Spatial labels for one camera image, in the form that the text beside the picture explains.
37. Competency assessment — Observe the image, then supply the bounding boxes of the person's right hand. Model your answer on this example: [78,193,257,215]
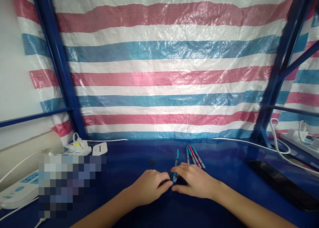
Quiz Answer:
[170,163,220,200]

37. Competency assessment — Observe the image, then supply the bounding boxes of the white power strip cable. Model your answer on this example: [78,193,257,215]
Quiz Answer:
[0,150,50,187]

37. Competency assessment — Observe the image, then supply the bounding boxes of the white rectangular charger box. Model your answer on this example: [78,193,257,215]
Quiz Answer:
[92,142,108,156]

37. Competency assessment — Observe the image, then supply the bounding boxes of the white plug adapter yellow label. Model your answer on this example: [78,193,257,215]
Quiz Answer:
[71,132,88,152]

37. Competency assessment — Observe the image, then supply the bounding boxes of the white power strip with charger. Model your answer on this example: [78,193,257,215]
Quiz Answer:
[279,131,319,150]

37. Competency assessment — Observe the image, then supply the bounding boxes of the white power strip blue sockets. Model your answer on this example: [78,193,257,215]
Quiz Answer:
[0,170,40,210]

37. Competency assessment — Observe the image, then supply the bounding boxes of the pink and blue patterned pen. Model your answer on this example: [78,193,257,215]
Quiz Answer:
[191,146,206,170]

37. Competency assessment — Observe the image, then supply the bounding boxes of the thin white cable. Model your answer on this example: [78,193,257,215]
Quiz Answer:
[86,138,129,142]

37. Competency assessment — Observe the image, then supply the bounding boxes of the red white blue striped tarp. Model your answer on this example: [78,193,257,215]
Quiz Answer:
[12,0,319,150]

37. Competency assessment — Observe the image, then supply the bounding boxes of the black smartphone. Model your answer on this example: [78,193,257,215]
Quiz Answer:
[249,160,319,212]

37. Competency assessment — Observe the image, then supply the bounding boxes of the person's left hand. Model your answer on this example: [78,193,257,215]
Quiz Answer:
[129,169,174,206]

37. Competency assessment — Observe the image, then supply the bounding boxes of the thick white power cable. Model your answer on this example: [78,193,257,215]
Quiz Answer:
[212,118,293,155]

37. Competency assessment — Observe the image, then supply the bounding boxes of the white charger block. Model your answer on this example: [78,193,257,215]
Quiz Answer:
[286,120,309,142]

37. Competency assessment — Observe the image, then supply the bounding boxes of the blue metal rack frame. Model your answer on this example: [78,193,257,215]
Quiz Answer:
[0,0,319,150]

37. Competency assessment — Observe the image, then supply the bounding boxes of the white power strip with plugs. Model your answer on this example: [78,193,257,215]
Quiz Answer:
[46,139,92,160]

